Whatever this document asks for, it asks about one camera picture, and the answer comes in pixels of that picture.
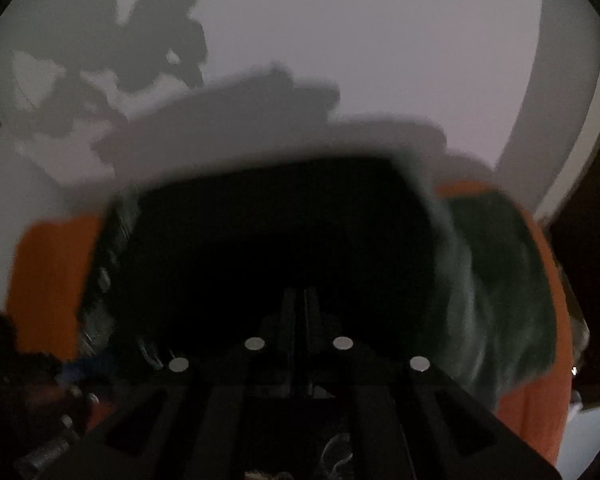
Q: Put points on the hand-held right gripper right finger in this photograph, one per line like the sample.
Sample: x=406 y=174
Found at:
x=390 y=410

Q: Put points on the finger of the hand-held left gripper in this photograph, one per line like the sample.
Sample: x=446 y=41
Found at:
x=87 y=366

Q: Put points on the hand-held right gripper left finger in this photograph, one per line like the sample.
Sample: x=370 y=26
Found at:
x=215 y=410

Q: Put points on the black white-patterned garment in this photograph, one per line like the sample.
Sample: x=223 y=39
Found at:
x=280 y=220

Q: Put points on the orange blanket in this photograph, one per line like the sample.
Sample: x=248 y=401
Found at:
x=45 y=285

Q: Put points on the folded dark green garment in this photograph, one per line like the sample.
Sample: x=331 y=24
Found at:
x=505 y=285

